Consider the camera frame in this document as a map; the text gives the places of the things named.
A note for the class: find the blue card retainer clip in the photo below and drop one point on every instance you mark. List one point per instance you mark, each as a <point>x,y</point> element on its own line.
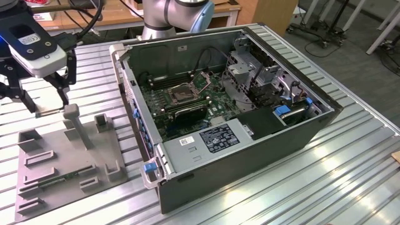
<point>135,113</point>

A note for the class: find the small white box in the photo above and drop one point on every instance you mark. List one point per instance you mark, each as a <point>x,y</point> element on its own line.
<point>47,17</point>

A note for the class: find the green motherboard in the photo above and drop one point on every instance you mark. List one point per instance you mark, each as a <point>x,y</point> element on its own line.
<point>156,103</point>

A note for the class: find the blue case latch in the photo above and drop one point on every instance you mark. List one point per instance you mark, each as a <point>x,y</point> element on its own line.
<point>150,168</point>

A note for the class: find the green RAM stick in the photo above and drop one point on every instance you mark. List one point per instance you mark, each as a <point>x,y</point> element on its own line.
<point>56,179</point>

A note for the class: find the metal drive cage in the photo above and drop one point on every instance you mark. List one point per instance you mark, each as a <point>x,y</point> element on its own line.
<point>247,70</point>

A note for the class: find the black RAM slot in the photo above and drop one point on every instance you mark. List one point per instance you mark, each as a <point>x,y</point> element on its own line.
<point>163,86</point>
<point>170,79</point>
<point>168,83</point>
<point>170,76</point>

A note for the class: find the silver chipset heatsink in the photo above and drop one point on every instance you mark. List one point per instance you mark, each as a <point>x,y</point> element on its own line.
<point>219,120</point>

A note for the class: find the black open PC case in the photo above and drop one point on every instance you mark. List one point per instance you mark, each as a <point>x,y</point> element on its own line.
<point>250,164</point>

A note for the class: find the white desk frame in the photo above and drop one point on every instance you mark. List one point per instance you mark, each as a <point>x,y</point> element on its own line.
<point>382,37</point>
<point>352,18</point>

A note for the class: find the black wheeled stand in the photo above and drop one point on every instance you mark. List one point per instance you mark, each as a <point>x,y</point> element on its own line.
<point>331,35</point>

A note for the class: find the blue disk carrier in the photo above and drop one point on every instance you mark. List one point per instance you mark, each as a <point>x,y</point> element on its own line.
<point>283,110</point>

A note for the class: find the grey plastic parts rack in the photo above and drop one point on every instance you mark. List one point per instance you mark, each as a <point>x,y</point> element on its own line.
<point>78,159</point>

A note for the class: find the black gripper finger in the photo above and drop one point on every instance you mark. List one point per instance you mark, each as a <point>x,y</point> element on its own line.
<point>60,85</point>
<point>12,89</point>

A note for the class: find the silver square CPU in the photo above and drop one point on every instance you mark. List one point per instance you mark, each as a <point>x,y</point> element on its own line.
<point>47,112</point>

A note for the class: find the small wooden block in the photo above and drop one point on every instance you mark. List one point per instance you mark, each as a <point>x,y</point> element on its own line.
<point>396,156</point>

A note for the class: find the wooden cabinet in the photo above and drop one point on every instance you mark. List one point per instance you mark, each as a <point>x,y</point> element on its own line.
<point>272,16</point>

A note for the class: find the grey power supply with label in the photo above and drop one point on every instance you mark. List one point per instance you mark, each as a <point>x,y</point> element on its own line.
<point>187,159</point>

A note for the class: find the white wrist camera black mount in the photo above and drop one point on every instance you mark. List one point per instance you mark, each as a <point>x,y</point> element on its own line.
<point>40,58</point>

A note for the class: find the CPU socket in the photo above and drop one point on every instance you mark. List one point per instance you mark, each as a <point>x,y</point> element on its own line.
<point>183,95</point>

